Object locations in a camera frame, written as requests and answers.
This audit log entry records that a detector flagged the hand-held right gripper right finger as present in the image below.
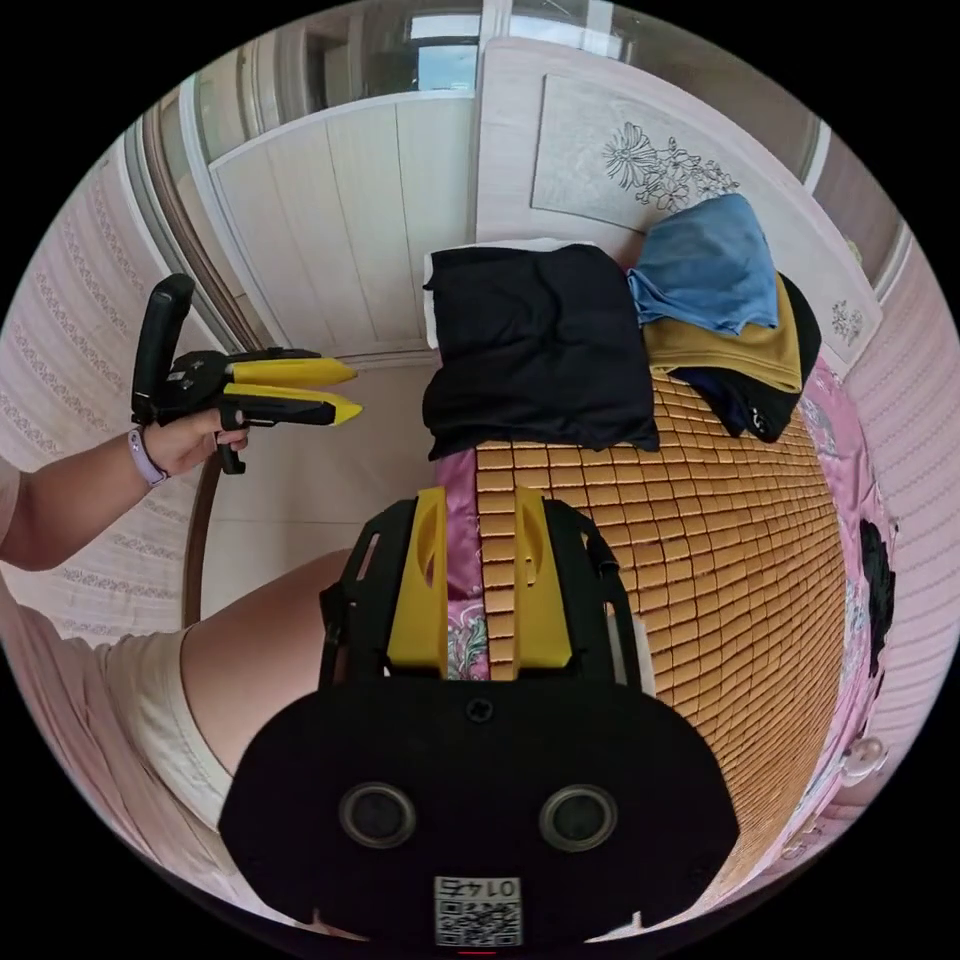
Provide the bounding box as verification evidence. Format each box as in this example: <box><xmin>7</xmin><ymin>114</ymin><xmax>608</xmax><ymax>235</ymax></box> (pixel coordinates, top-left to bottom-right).
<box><xmin>513</xmin><ymin>485</ymin><xmax>574</xmax><ymax>670</ymax></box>

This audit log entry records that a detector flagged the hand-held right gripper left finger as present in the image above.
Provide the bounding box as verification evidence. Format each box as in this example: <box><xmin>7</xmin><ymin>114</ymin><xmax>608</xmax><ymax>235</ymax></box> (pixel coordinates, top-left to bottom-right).
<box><xmin>386</xmin><ymin>485</ymin><xmax>450</xmax><ymax>681</ymax></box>

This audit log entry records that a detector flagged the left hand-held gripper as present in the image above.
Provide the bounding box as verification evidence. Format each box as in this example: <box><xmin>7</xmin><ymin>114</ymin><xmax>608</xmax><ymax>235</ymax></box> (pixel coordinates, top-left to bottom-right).
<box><xmin>133</xmin><ymin>347</ymin><xmax>364</xmax><ymax>478</ymax></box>

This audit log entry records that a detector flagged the person's left forearm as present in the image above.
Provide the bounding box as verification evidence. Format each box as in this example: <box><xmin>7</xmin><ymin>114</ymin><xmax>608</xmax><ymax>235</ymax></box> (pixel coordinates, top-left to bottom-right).
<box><xmin>0</xmin><ymin>425</ymin><xmax>172</xmax><ymax>573</ymax></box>

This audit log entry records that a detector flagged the black long sleeve shirt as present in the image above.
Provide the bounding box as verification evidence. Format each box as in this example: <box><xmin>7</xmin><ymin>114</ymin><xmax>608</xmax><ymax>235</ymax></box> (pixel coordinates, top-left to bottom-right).
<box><xmin>421</xmin><ymin>242</ymin><xmax>663</xmax><ymax>461</ymax></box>

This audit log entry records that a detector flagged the person's left hand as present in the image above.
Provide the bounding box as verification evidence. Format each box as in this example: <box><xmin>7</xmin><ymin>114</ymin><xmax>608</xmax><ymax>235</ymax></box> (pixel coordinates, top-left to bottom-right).
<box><xmin>142</xmin><ymin>408</ymin><xmax>250</xmax><ymax>478</ymax></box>

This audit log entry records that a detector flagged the bed with woven mat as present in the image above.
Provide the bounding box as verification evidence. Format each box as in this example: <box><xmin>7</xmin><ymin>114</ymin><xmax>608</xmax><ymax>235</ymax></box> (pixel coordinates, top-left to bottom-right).
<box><xmin>431</xmin><ymin>35</ymin><xmax>905</xmax><ymax>913</ymax></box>

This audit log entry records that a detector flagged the person's body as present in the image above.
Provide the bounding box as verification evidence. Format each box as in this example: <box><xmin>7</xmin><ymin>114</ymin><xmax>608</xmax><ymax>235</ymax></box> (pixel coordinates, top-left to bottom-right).
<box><xmin>0</xmin><ymin>457</ymin><xmax>355</xmax><ymax>913</ymax></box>

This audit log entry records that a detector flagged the pile of clothes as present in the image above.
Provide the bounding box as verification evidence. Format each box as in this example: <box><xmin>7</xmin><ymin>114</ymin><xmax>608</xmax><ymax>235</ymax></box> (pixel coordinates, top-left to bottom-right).
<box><xmin>625</xmin><ymin>192</ymin><xmax>825</xmax><ymax>443</ymax></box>

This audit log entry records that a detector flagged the window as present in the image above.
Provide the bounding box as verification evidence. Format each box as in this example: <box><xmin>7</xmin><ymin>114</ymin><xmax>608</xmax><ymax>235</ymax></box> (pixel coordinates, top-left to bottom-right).
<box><xmin>191</xmin><ymin>0</ymin><xmax>646</xmax><ymax>163</ymax></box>

